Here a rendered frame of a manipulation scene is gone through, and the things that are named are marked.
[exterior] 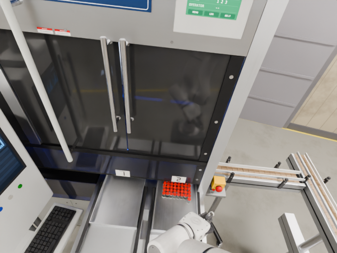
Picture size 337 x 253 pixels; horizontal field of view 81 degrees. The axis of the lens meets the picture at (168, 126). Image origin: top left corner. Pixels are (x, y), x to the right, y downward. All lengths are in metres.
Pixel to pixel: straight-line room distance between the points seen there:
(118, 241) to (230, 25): 1.11
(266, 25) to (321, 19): 2.33
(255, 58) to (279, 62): 2.36
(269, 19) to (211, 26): 0.17
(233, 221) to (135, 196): 1.33
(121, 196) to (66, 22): 0.97
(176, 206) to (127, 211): 0.30
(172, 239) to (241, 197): 1.88
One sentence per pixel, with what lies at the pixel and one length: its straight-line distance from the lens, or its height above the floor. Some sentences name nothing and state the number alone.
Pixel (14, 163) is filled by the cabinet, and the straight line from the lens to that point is 1.18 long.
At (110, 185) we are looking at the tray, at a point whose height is 0.88.
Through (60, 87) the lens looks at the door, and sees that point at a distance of 0.94.
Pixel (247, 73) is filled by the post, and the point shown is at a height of 1.74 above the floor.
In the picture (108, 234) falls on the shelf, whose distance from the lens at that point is 1.26.
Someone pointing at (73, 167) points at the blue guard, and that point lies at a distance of 1.33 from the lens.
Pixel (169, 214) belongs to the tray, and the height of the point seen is 0.88.
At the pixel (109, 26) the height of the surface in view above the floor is 1.85.
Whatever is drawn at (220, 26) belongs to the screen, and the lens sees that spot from 0.68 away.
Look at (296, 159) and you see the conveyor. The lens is 1.82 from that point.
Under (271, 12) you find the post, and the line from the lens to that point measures 0.72.
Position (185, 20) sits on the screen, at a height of 1.89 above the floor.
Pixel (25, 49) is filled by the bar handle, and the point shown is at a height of 1.77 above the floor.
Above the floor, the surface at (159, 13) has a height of 1.90.
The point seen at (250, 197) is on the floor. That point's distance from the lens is 2.59.
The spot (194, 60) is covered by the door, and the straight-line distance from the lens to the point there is 0.74.
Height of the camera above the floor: 2.05
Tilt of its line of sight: 43 degrees down
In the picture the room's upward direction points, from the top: 7 degrees clockwise
